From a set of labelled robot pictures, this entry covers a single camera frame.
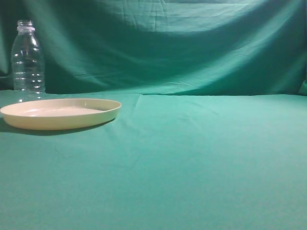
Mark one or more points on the cream round plastic plate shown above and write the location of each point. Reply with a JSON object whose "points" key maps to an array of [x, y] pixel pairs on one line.
{"points": [[60, 114]]}

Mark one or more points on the green cloth table cover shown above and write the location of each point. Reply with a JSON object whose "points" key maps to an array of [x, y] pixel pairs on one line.
{"points": [[165, 163]]}

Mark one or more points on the green cloth backdrop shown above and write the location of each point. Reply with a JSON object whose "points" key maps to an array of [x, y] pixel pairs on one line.
{"points": [[174, 47]]}

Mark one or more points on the clear empty plastic bottle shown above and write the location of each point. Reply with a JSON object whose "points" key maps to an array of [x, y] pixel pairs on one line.
{"points": [[28, 64]]}

